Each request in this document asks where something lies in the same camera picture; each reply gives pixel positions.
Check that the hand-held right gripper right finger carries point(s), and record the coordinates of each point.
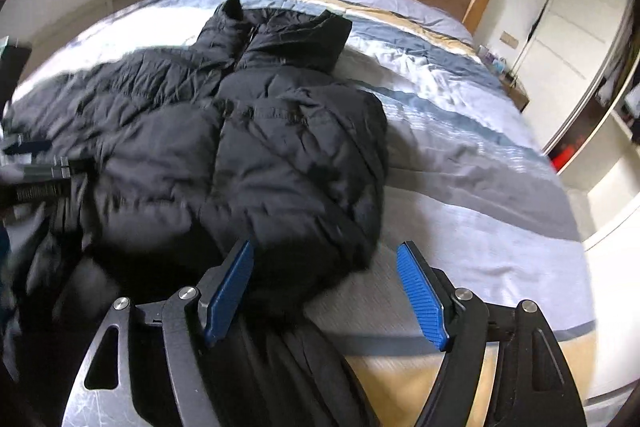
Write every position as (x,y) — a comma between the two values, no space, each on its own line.
(422,297)

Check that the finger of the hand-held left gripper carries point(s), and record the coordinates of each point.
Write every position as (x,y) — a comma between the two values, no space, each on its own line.
(47,174)
(27,147)

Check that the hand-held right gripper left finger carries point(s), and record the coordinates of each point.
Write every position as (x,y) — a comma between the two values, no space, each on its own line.
(231,289)

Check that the black puffer jacket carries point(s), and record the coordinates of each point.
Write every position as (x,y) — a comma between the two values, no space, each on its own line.
(210,147)

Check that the striped blue bed duvet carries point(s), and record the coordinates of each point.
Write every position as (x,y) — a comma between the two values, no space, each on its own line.
(450,167)

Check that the red item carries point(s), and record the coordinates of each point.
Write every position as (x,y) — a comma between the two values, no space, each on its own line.
(560,157)

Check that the wooden nightstand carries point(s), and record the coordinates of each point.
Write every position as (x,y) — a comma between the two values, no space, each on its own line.
(519,93)

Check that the open white shelf unit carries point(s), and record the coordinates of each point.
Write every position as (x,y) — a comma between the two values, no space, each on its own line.
(610,147)

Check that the small bottles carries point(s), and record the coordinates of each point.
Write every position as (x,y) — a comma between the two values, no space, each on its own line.
(492,57)

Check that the white wardrobe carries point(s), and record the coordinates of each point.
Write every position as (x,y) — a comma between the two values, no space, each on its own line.
(570,32)

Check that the wall socket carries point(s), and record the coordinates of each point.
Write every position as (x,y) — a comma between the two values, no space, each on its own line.
(509,39)

